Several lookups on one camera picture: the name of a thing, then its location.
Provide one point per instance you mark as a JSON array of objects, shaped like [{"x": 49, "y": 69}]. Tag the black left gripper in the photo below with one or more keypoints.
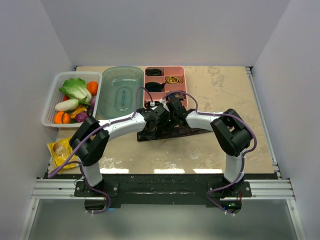
[{"x": 156, "y": 127}]

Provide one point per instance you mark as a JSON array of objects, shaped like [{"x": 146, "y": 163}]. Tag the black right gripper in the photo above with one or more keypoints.
[{"x": 168, "y": 130}]

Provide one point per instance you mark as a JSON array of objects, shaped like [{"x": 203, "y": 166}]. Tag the brown floral necktie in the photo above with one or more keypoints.
[{"x": 190, "y": 132}]

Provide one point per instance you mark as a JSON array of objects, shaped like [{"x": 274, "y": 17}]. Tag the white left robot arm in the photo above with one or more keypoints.
[{"x": 91, "y": 138}]

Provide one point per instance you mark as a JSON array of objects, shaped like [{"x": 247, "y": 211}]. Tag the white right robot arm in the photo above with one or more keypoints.
[{"x": 234, "y": 136}]

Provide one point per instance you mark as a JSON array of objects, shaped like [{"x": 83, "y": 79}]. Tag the dark patterned rolled tie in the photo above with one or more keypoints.
[{"x": 177, "y": 94}]

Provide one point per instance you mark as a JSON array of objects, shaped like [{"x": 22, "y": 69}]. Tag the black rolled belt middle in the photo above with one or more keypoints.
[{"x": 154, "y": 86}]

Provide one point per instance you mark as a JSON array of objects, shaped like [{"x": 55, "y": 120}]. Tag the yellow rolled tie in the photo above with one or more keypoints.
[{"x": 173, "y": 80}]

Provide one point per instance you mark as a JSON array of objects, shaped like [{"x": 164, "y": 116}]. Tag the pink divided organizer tray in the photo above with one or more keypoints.
[{"x": 164, "y": 82}]

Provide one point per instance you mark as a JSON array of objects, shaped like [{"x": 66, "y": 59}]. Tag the teal plastic container lid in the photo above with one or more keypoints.
[{"x": 119, "y": 94}]

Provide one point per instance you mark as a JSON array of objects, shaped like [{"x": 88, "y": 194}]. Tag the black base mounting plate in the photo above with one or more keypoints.
[{"x": 165, "y": 189}]

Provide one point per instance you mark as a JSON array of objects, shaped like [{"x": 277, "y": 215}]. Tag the black rolled tie top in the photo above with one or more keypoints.
[{"x": 153, "y": 72}]

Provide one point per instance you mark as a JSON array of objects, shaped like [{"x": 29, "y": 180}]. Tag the purple toy eggplant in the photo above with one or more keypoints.
[{"x": 91, "y": 106}]

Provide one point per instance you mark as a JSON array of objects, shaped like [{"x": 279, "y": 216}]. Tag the yellow toy pepper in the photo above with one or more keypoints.
[{"x": 79, "y": 109}]

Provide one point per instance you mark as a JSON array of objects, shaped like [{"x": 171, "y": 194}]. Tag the purple toy onion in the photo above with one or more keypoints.
[{"x": 81, "y": 117}]

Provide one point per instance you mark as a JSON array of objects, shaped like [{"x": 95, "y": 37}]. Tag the orange toy fruit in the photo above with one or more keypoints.
[{"x": 92, "y": 87}]

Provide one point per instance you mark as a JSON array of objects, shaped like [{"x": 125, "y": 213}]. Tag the toy cabbage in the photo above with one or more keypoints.
[{"x": 76, "y": 88}]

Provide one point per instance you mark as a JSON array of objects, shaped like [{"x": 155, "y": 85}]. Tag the white toy radish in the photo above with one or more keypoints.
[{"x": 67, "y": 105}]

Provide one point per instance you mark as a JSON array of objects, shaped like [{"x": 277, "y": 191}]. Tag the yellow chips bag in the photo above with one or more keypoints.
[{"x": 60, "y": 151}]

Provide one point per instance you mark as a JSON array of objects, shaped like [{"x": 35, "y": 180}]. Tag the orange toy pumpkin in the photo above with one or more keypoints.
[{"x": 62, "y": 117}]

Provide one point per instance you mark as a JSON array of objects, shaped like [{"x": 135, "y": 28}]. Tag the aluminium frame rail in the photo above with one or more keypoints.
[{"x": 269, "y": 214}]

